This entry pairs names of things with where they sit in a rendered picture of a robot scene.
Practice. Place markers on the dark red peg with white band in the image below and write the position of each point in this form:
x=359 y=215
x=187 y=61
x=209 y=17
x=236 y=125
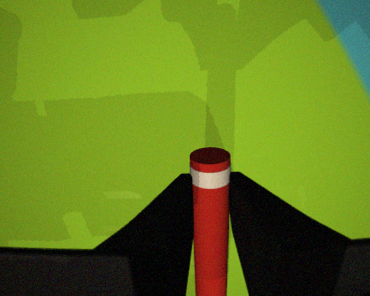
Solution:
x=210 y=168

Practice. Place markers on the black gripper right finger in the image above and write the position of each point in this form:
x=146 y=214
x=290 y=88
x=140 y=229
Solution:
x=284 y=252

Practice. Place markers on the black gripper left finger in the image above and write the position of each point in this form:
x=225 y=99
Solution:
x=149 y=256

